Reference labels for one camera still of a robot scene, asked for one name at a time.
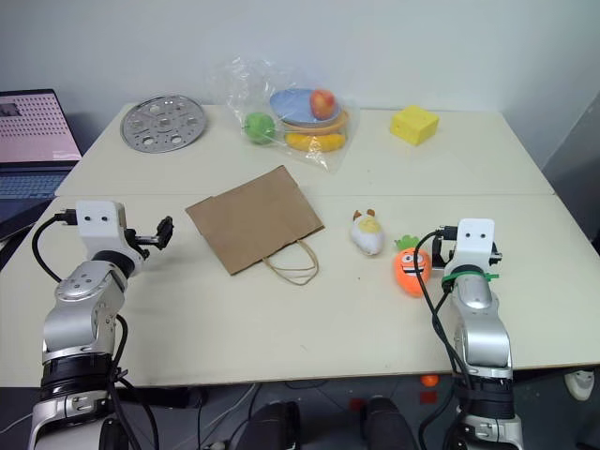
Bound white plush toy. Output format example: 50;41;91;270
348;208;387;257

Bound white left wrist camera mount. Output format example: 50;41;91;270
75;201;128;239

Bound yellow toy fruit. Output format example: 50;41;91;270
284;131;348;154

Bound clear plastic bag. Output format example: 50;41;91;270
213;55;361;176

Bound dark rounded shape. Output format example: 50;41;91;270
232;399;302;450
362;396;419;450

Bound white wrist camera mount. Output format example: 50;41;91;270
75;201;128;239
456;217;499;272

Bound round perforated metal plate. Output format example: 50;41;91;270
119;94;208;154

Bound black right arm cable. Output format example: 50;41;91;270
413;226;475;450

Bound brown paper bag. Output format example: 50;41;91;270
185;163;326;288

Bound orange carrot plush toy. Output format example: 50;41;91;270
392;233;434;298

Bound white plastic fixture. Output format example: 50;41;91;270
562;369;596;402

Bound green zip tie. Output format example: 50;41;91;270
440;270;501;285

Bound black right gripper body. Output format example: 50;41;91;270
430;227;504;278

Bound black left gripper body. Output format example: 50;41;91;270
122;226;161;260

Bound yellow bowl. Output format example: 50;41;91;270
279;108;352;136

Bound yellow cheese block toy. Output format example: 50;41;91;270
389;104;442;148

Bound red toy apple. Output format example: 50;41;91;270
308;88;340;121

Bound green toy apple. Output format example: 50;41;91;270
243;111;278;146

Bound open laptop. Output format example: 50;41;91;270
0;88;83;241

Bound blue plate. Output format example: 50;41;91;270
268;88;341;126

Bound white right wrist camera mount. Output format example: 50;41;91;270
456;217;499;272

